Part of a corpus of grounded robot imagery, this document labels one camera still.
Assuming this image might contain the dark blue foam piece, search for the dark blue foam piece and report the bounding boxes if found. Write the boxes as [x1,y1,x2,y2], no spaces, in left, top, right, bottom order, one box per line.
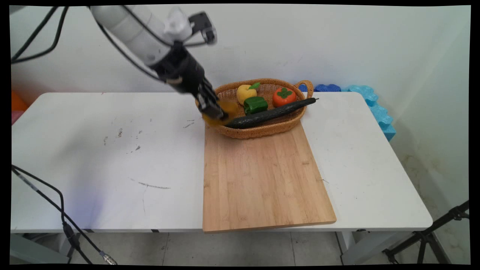
[298,84,342,93]

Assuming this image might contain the grey base box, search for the grey base box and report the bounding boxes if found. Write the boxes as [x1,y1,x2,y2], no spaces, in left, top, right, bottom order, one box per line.
[10,233,72,265]

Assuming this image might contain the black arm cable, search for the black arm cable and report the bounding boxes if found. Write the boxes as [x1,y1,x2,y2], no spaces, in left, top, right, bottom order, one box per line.
[10,6,70,64]

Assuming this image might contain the light blue foam piece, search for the light blue foam piece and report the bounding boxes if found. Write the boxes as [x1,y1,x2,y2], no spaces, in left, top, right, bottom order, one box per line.
[340,85,397,142]

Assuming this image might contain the red toy tomato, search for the red toy tomato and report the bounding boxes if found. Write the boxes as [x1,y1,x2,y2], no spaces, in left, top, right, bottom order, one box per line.
[272,87,297,108]

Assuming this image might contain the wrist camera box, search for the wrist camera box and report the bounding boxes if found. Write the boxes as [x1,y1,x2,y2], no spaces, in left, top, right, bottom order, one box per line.
[189,12,218,46]

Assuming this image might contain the woven wicker basket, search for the woven wicker basket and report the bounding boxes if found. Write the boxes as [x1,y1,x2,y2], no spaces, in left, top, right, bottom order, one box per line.
[195,78,314,140]

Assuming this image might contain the brown toy potato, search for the brown toy potato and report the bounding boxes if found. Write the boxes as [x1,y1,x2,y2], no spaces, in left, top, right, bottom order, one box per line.
[202,99,239,127]

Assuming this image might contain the wooden cutting board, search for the wooden cutting board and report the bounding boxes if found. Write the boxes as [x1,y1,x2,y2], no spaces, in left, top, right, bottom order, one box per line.
[202,120,337,234]

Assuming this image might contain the thin black cable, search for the thin black cable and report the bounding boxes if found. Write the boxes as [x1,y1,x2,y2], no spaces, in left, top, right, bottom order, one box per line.
[11,168,93,264]

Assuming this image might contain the green toy bell pepper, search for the green toy bell pepper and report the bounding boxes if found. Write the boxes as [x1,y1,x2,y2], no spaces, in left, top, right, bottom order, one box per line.
[243,96,269,115]

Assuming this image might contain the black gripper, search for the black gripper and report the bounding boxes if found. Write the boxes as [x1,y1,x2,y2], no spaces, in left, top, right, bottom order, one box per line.
[149,42,226,120]

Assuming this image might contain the black cable with metal connector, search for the black cable with metal connector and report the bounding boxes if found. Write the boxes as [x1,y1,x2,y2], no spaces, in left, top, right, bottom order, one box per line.
[11,164,117,265]

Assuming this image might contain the dark green toy cucumber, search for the dark green toy cucumber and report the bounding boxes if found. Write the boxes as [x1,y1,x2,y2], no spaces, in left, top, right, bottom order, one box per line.
[224,97,320,129]

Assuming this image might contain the orange object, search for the orange object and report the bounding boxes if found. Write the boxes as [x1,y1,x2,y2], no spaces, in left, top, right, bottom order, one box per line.
[11,90,29,112]

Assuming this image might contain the white table leg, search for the white table leg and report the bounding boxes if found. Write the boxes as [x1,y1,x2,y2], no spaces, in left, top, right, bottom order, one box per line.
[335,230,379,265]

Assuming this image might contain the yellow toy bell pepper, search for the yellow toy bell pepper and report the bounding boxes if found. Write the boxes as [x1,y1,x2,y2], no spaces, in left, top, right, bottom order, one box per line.
[236,82,261,106]

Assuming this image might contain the black tripod stand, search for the black tripod stand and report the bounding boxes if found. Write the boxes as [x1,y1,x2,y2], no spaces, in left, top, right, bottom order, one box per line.
[382,200,470,265]

